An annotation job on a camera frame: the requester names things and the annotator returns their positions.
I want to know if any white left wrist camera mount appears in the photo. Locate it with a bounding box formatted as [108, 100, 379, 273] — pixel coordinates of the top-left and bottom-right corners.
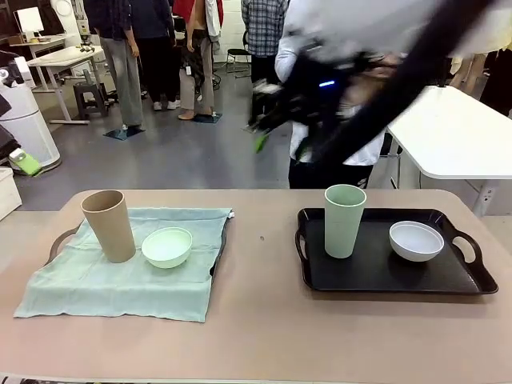
[0, 50, 32, 89]

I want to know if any person in beige trousers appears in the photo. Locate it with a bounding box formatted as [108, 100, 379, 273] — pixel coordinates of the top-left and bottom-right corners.
[173, 0, 225, 122]

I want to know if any dark grey step stool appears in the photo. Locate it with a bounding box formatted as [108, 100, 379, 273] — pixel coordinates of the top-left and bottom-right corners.
[72, 82, 110, 121]

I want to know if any tall beige cup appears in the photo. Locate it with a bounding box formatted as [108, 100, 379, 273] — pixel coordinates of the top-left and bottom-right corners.
[80, 190, 138, 265]

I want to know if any white bowl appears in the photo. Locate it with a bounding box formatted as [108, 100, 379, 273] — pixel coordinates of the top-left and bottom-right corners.
[388, 220, 446, 263]

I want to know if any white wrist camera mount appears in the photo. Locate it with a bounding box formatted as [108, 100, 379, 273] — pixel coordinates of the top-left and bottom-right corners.
[251, 78, 283, 97]
[0, 50, 32, 89]

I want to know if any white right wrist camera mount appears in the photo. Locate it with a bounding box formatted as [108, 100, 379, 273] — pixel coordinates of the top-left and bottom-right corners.
[251, 78, 283, 97]

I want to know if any person in white coat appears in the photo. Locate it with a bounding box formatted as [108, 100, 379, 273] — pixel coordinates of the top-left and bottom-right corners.
[274, 34, 387, 190]

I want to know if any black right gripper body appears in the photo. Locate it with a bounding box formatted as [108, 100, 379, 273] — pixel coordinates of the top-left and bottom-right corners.
[275, 35, 363, 135]

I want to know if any white desk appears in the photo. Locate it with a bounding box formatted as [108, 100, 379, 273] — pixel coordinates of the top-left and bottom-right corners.
[25, 45, 107, 126]

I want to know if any person in plaid shirt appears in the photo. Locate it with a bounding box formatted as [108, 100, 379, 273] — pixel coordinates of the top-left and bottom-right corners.
[240, 0, 290, 87]

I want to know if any desk with wooden box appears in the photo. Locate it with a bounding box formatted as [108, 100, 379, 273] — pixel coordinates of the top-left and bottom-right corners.
[9, 33, 79, 61]

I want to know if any person in black clothes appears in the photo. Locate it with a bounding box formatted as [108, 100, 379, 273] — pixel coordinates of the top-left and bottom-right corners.
[131, 0, 181, 111]

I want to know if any person in grey trousers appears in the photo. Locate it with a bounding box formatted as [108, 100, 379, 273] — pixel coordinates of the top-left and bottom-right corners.
[85, 0, 145, 130]

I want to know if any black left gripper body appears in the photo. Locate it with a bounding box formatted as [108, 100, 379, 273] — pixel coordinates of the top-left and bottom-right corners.
[0, 94, 20, 152]

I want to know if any light green cloth mat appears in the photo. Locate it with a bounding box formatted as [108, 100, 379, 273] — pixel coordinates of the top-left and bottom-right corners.
[13, 206, 235, 324]

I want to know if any person in yellow top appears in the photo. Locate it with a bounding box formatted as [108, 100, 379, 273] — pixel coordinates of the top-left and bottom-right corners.
[449, 38, 512, 118]

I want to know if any large white table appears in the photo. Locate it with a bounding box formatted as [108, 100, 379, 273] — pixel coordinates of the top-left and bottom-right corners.
[385, 84, 512, 218]

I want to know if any white storage box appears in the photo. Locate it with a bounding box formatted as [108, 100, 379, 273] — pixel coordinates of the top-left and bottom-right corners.
[0, 166, 23, 222]

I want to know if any black serving tray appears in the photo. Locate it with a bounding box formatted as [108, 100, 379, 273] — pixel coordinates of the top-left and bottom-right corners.
[294, 206, 500, 298]

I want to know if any black chair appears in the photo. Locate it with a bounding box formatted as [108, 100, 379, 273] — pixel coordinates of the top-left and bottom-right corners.
[226, 30, 254, 78]

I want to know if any white cylindrical air purifier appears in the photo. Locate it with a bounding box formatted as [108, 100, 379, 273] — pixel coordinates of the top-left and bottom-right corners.
[0, 82, 62, 174]

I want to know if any dark brown serving tray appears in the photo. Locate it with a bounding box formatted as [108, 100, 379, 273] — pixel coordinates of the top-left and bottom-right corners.
[46, 215, 230, 283]

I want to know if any tall light green cup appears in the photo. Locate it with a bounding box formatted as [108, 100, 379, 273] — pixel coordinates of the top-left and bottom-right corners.
[323, 183, 368, 260]

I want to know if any light green bowl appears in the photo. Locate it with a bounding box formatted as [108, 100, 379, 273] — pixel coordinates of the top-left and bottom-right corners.
[141, 226, 194, 270]

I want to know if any white computer monitor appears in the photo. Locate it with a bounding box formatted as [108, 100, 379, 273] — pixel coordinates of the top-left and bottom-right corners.
[13, 6, 46, 42]

